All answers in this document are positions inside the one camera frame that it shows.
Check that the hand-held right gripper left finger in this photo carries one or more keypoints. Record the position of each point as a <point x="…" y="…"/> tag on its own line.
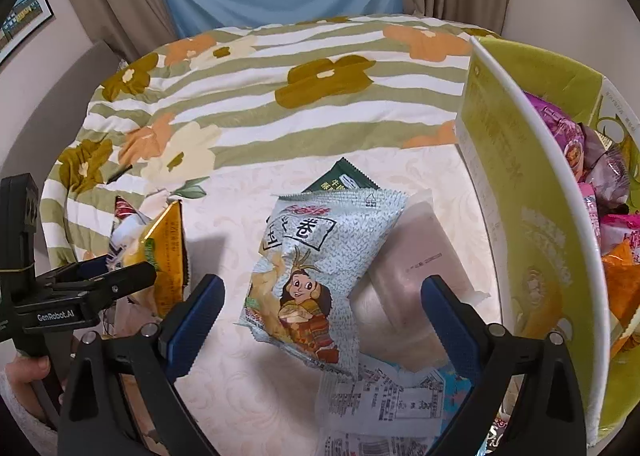
<point x="195" y="326"/>

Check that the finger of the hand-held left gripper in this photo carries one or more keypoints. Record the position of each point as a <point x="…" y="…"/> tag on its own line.
<point x="125" y="283"/>
<point x="75" y="273"/>

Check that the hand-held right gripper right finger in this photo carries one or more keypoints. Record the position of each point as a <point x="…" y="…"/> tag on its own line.
<point x="452" y="331"/>

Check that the yellow snack packet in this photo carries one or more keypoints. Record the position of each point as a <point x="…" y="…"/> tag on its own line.
<point x="167" y="256"/>

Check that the translucent pastry packet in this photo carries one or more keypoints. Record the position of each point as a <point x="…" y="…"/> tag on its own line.
<point x="425" y="261"/>

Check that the blue and white snack packet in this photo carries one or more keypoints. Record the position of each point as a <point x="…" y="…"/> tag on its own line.
<point x="380" y="396"/>

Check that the grey cartoon figure snack packet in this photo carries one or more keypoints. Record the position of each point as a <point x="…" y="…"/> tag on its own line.
<point x="300" y="286"/>

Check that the green cardboard box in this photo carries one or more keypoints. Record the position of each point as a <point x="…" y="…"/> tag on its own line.
<point x="530" y="246"/>

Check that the orange snack packet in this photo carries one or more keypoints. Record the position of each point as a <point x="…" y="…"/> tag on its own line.
<point x="622" y="281"/>

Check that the pink and white snack packet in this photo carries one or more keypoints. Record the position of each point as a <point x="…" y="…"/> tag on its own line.
<point x="620" y="231"/>

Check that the person's left hand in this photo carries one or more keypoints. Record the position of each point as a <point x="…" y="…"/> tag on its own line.
<point x="27" y="369"/>

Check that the cream patterned tablecloth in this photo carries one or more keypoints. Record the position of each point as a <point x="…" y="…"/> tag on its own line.
<point x="240" y="386"/>

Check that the grey padded headboard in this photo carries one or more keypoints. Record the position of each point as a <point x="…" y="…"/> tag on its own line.
<point x="50" y="111"/>

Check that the dark green snack packet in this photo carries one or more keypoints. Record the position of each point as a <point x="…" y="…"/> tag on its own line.
<point x="345" y="179"/>

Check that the floral striped blanket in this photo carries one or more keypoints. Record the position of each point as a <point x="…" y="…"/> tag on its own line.
<point x="300" y="111"/>

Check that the framed wall poster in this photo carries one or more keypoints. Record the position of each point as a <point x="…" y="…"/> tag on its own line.
<point x="22" y="16"/>

